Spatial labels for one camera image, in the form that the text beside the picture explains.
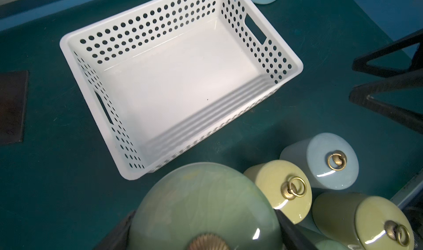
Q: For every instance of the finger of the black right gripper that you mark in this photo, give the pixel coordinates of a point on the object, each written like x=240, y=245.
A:
x=383, y=61
x=398, y=98

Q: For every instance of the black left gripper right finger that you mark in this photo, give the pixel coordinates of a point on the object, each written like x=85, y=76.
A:
x=292, y=237

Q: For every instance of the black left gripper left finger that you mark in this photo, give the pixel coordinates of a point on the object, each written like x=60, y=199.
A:
x=117, y=238

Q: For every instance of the green tea canister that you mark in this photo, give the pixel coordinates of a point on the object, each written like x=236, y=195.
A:
x=320, y=241
x=205, y=206

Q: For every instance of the yellow tea canister back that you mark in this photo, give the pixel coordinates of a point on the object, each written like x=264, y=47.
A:
x=285, y=186

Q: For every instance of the yellow tea canister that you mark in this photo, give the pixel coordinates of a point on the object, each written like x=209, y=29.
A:
x=362, y=222
x=285, y=186

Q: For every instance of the yellow tea canister front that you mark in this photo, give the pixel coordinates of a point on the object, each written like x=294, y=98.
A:
x=362, y=222

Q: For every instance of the grey-blue tea canister back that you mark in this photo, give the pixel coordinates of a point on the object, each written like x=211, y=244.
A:
x=328, y=161

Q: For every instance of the white perforated plastic basket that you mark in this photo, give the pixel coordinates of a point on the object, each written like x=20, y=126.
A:
x=163, y=76

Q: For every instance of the aluminium front rail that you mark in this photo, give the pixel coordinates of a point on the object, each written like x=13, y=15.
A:
x=409, y=192

